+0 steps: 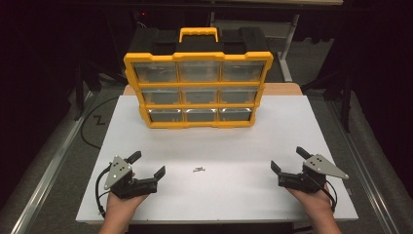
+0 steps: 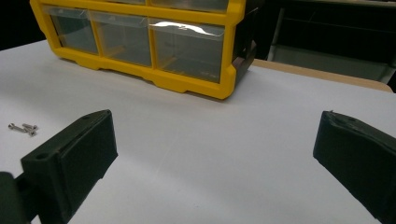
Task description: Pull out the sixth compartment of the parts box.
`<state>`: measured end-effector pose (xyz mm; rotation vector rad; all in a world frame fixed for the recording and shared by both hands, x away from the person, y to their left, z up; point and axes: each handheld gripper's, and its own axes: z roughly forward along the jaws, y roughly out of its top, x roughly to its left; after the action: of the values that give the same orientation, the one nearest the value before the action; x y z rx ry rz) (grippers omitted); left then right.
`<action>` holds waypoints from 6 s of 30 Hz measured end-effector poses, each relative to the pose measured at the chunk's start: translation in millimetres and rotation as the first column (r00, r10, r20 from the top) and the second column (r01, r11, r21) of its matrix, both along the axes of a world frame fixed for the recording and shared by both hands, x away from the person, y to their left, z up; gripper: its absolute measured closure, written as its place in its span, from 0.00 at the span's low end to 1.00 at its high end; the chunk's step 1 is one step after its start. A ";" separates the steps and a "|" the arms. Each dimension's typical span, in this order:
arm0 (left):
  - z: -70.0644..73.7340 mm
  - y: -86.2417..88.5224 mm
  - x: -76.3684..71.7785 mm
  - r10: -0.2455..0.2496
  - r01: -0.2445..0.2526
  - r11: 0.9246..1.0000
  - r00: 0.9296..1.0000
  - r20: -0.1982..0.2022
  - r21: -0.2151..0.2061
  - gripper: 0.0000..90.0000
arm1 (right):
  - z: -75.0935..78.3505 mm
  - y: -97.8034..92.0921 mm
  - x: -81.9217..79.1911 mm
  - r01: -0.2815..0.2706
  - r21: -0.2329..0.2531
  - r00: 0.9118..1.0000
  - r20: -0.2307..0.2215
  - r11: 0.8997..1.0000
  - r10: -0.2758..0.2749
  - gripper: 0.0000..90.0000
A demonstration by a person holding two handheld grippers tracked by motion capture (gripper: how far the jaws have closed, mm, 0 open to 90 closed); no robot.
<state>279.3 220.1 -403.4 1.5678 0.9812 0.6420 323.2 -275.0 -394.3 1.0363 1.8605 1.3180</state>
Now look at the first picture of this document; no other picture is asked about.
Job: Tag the black metal stand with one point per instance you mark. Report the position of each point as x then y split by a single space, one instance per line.
346 107
79 97

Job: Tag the person's left hand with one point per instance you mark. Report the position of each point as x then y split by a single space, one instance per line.
120 209

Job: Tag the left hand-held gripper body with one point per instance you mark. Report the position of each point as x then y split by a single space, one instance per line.
121 182

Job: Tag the clear plastic drawer bin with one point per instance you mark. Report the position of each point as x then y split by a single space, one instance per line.
239 96

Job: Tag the yellow black organizer cabinet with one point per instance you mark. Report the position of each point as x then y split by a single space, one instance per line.
149 57

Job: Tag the grid of clear drawers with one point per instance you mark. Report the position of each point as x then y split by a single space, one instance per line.
156 72

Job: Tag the red indicator light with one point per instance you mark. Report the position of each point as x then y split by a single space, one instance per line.
143 14

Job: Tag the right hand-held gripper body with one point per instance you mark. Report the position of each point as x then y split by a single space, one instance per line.
311 180

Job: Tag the person's right hand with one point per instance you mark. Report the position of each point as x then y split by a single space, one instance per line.
318 204

